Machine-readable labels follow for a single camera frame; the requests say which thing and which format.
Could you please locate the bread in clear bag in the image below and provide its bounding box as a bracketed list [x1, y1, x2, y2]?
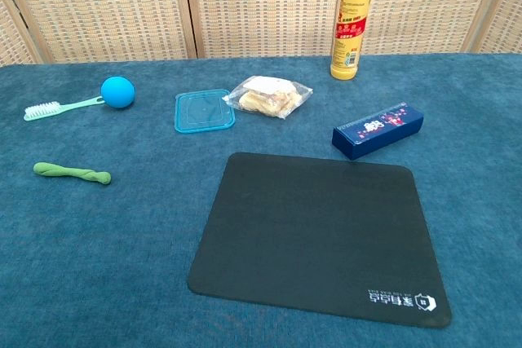
[222, 75, 314, 121]

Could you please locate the blue transparent plastic lid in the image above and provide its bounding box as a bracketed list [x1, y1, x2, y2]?
[175, 89, 238, 134]

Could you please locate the black mouse pad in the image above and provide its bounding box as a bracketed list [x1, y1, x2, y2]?
[186, 152, 453, 329]

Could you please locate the dark blue printed box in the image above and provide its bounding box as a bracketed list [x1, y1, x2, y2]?
[331, 100, 425, 161]

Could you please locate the yellow bottle with green cap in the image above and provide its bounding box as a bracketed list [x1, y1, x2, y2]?
[329, 0, 374, 81]

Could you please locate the blue ball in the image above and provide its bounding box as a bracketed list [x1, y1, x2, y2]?
[100, 75, 136, 110]

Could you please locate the blue table cloth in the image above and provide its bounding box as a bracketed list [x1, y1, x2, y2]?
[0, 52, 522, 348]

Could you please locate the woven folding screen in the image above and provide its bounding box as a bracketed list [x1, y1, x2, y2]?
[0, 0, 522, 66]

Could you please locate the mint green brush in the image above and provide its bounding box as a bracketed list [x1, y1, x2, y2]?
[23, 95, 104, 122]

